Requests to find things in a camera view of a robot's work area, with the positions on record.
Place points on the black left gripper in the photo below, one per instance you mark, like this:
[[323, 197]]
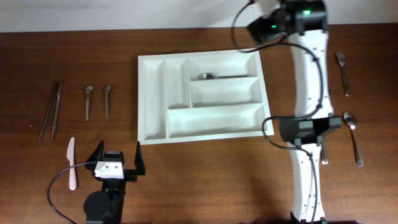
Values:
[[131, 173]]

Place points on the steel fork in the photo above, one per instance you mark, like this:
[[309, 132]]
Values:
[[212, 76], [342, 61]]

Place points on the steel tablespoon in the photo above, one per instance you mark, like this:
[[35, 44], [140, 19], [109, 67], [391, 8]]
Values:
[[324, 153], [351, 121]]

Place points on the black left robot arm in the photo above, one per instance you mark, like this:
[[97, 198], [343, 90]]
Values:
[[106, 205]]

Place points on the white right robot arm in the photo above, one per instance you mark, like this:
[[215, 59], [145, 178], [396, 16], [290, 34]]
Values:
[[305, 25]]

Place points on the pink plastic knife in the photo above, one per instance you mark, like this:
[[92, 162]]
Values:
[[71, 158]]

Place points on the right small steel spoon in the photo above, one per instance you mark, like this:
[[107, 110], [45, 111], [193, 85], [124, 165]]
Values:
[[107, 89]]

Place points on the small steel spoon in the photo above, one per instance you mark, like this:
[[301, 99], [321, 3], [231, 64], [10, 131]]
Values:
[[88, 89], [107, 89]]

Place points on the left small steel spoon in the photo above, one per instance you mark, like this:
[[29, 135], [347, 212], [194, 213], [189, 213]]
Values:
[[88, 89]]

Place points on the white cutlery tray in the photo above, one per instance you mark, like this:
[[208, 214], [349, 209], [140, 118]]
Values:
[[174, 106]]

